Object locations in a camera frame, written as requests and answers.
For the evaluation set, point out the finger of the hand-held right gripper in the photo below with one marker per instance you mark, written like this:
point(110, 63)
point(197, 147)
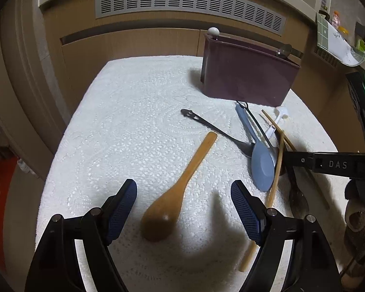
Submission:
point(328, 164)

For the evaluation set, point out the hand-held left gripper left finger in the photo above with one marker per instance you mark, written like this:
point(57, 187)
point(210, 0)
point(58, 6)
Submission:
point(121, 210)

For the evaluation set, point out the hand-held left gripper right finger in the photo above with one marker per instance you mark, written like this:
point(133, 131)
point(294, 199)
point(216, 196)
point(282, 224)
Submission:
point(246, 213)

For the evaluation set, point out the dark wooden spoon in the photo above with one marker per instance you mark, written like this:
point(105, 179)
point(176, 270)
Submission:
point(298, 197)

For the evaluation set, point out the light wooden rice spoon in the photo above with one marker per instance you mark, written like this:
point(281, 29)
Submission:
point(167, 206)

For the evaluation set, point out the wooden chopstick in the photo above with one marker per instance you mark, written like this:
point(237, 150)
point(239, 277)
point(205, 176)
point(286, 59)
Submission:
point(275, 173)
point(276, 127)

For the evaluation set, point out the blue-grey plastic spoon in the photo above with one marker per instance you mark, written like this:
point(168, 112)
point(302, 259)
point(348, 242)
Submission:
point(261, 161)

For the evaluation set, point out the white plastic spoon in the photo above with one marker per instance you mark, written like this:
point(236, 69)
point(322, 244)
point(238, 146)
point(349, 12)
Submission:
point(279, 118)

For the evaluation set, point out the black metal spoon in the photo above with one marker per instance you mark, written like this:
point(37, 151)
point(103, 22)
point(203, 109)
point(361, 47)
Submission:
point(219, 132)

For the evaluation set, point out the maroon utensil holder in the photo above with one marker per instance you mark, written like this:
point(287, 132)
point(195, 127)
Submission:
point(246, 70)

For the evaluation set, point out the person's right hand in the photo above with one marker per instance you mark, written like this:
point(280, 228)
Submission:
point(357, 217)

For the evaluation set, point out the small grey vent grille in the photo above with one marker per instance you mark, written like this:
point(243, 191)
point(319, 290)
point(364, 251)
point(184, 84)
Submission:
point(326, 54)

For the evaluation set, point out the white dish tray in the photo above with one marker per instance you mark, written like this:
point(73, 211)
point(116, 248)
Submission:
point(342, 44)

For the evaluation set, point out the white lace tablecloth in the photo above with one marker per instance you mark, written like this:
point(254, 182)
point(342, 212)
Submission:
point(133, 133)

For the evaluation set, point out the pink bottle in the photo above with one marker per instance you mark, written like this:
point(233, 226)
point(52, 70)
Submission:
point(335, 19)

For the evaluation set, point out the wooden cabinet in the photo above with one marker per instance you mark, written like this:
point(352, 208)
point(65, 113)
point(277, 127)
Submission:
point(124, 41)

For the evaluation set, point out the white ball-topped utensil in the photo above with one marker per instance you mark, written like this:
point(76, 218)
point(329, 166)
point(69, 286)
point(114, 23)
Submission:
point(213, 31)

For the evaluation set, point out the long grey vent grille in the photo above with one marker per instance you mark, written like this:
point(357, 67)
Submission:
point(188, 6)

